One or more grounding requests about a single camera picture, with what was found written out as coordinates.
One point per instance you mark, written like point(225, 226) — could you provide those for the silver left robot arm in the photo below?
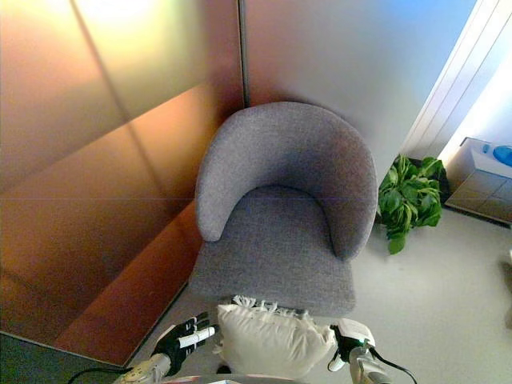
point(146, 368)

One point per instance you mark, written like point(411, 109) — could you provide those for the blue bowl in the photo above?
point(503, 154)

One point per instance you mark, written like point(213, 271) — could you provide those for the small blue object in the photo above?
point(486, 149)

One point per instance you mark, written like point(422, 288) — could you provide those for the white fringed pillow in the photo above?
point(268, 340)

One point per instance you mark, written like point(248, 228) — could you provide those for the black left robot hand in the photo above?
point(180, 342)

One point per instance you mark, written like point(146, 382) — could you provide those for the green leafy potted plant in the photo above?
point(408, 200)

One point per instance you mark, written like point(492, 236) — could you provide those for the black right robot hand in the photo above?
point(356, 332)

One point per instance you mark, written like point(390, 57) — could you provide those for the grey fabric armchair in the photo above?
point(280, 224)

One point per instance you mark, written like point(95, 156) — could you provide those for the silver robot leg black foot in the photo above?
point(225, 366)

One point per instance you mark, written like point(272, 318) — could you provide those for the grey robot torso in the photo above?
point(216, 380)

